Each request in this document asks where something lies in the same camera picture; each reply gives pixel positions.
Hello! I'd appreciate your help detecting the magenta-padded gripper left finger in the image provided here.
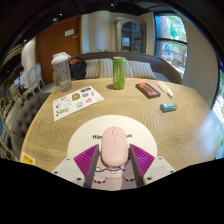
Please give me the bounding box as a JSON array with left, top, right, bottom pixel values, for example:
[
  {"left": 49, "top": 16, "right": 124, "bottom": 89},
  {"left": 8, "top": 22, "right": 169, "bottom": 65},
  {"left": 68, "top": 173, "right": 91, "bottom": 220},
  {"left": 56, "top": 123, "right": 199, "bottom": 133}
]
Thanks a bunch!
[{"left": 51, "top": 143, "right": 101, "bottom": 190}]

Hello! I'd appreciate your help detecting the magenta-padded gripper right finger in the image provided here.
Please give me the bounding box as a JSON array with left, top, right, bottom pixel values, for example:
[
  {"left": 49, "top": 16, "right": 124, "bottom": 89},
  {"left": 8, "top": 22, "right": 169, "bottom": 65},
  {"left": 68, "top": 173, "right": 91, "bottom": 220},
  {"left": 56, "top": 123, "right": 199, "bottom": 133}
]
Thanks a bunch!
[{"left": 128, "top": 143, "right": 177, "bottom": 189}]

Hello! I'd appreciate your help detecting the pink computer mouse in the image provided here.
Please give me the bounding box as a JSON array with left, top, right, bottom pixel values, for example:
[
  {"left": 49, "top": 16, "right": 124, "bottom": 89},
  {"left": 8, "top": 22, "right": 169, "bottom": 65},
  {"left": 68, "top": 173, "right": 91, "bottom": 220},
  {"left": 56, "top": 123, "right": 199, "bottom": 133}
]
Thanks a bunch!
[{"left": 100, "top": 126, "right": 130, "bottom": 168}]

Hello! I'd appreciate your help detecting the round white cartoon mouse pad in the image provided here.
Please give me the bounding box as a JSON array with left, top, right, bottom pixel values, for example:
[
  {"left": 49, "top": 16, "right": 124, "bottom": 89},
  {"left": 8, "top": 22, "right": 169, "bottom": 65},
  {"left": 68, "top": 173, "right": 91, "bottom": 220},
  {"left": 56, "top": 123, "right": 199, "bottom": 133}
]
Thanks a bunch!
[{"left": 66, "top": 114, "right": 158, "bottom": 192}]

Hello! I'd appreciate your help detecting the yellow printed sheet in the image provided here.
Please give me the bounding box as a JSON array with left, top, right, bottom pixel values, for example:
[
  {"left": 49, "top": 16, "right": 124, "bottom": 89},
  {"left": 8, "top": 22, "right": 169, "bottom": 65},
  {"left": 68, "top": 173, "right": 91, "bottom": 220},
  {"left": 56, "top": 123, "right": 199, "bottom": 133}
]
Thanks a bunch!
[{"left": 20, "top": 151, "right": 36, "bottom": 166}]

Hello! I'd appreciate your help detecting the small blue green eraser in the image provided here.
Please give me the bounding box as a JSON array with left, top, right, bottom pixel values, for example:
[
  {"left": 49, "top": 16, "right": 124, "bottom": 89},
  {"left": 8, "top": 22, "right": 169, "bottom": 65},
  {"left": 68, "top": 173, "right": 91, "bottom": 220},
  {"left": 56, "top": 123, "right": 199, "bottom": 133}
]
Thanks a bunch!
[{"left": 159, "top": 102, "right": 179, "bottom": 113}]

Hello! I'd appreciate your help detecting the grey tufted armchair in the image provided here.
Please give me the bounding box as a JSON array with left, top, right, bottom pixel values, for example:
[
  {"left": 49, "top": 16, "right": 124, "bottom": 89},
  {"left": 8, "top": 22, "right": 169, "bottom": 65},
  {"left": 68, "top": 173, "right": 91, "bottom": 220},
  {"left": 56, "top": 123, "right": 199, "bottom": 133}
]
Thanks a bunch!
[{"left": 9, "top": 92, "right": 53, "bottom": 161}]

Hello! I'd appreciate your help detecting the white sticker sheet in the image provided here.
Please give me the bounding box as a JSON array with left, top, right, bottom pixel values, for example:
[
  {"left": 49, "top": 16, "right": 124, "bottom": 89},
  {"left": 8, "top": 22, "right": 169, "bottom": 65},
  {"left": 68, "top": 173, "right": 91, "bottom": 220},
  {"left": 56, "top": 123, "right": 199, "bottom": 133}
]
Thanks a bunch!
[{"left": 52, "top": 85, "right": 105, "bottom": 122}]

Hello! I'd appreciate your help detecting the black and red box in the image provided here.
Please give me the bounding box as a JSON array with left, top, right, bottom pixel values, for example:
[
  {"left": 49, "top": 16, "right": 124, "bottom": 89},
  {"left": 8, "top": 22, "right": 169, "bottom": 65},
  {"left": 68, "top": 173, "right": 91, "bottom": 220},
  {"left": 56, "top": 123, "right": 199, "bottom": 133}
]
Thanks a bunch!
[{"left": 135, "top": 82, "right": 162, "bottom": 100}]

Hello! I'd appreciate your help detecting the white tube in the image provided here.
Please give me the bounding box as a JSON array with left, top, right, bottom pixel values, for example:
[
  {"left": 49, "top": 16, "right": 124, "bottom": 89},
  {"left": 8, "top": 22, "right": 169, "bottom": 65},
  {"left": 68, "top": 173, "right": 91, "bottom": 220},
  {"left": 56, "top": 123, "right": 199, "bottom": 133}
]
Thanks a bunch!
[{"left": 156, "top": 80, "right": 175, "bottom": 99}]

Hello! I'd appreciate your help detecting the clear shaker bottle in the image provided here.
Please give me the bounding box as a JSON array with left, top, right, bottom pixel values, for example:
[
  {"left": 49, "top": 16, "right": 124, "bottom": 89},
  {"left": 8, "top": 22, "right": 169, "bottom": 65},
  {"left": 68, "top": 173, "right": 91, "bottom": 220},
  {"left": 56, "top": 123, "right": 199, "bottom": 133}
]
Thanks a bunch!
[{"left": 50, "top": 51, "right": 73, "bottom": 93}]

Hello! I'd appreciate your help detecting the group of white chairs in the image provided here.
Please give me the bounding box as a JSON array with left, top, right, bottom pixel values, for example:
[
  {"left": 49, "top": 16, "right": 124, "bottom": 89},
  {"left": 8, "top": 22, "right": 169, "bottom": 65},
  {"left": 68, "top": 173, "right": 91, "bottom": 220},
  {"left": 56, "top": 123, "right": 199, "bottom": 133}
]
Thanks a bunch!
[{"left": 24, "top": 63, "right": 45, "bottom": 95}]

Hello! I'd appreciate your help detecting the black backpack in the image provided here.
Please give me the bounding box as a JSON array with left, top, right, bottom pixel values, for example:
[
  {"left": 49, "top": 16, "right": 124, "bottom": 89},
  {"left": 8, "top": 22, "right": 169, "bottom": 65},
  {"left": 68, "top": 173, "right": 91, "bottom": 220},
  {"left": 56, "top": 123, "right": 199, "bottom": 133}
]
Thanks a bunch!
[{"left": 68, "top": 57, "right": 88, "bottom": 80}]

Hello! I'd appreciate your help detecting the striped cushion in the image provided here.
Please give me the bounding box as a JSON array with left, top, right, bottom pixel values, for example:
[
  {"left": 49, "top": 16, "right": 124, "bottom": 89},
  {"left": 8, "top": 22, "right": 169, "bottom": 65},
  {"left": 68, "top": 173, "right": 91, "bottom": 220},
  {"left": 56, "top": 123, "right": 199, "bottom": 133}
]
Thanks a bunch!
[
  {"left": 126, "top": 59, "right": 157, "bottom": 81},
  {"left": 84, "top": 59, "right": 101, "bottom": 79},
  {"left": 99, "top": 58, "right": 132, "bottom": 79}
]

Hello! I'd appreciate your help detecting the person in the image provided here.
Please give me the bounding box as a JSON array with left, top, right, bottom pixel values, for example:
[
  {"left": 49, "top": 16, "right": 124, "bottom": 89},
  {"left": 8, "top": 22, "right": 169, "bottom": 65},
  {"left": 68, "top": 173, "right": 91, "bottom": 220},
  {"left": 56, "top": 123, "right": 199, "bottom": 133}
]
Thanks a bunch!
[{"left": 18, "top": 68, "right": 30, "bottom": 92}]

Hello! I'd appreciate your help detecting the grey curved sofa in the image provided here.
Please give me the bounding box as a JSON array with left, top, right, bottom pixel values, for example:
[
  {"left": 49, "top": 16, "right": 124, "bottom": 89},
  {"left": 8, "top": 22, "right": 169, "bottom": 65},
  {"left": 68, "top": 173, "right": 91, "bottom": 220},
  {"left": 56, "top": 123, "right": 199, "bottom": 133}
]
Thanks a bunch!
[{"left": 53, "top": 51, "right": 184, "bottom": 86}]

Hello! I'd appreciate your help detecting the green drink can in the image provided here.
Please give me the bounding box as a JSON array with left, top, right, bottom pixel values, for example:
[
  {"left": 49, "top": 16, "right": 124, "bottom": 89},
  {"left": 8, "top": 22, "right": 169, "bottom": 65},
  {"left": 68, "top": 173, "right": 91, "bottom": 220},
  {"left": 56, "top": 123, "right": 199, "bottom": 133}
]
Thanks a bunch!
[{"left": 111, "top": 56, "right": 127, "bottom": 90}]

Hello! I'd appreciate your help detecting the dark-framed window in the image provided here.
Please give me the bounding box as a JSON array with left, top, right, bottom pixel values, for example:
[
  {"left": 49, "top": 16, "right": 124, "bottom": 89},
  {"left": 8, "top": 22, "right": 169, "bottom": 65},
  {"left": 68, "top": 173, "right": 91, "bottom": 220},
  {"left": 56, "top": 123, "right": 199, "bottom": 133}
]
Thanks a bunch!
[{"left": 154, "top": 13, "right": 189, "bottom": 80}]

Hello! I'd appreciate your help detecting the brown wooden door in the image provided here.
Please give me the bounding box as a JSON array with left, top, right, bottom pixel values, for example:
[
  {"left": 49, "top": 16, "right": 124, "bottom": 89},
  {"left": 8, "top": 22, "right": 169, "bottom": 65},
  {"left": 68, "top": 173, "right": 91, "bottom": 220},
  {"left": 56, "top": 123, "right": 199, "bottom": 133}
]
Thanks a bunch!
[{"left": 34, "top": 14, "right": 83, "bottom": 86}]

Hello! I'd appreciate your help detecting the glass-door cabinet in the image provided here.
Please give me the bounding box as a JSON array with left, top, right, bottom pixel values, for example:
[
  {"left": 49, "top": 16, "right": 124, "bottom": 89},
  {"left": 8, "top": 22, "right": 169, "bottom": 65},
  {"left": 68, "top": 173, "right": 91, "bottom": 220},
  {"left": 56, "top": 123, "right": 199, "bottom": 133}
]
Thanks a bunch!
[{"left": 114, "top": 17, "right": 147, "bottom": 54}]

